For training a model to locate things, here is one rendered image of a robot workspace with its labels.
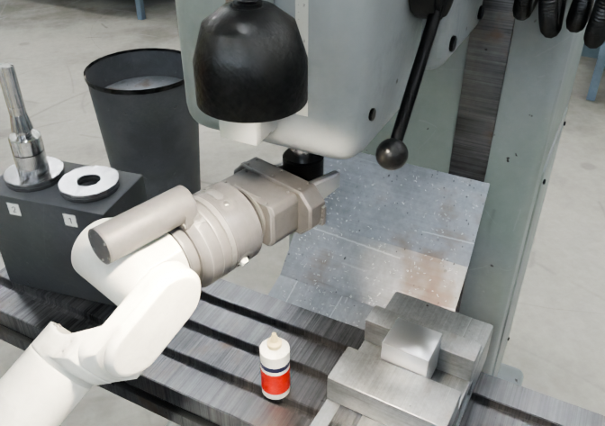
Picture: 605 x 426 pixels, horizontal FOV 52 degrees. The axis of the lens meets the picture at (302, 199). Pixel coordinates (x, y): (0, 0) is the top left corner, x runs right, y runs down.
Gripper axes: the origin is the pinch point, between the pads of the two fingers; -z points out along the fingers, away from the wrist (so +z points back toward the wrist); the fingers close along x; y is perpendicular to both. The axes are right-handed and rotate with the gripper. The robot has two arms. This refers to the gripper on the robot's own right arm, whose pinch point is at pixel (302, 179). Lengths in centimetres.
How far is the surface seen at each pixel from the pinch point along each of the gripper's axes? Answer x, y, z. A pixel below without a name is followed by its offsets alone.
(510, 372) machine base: -4, 102, -86
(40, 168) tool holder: 44.7, 11.3, 11.4
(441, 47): -8.4, -14.5, -13.2
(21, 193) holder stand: 44.3, 13.8, 15.3
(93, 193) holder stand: 34.2, 12.5, 8.8
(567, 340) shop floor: -8, 122, -131
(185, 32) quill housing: 5.3, -18.8, 10.8
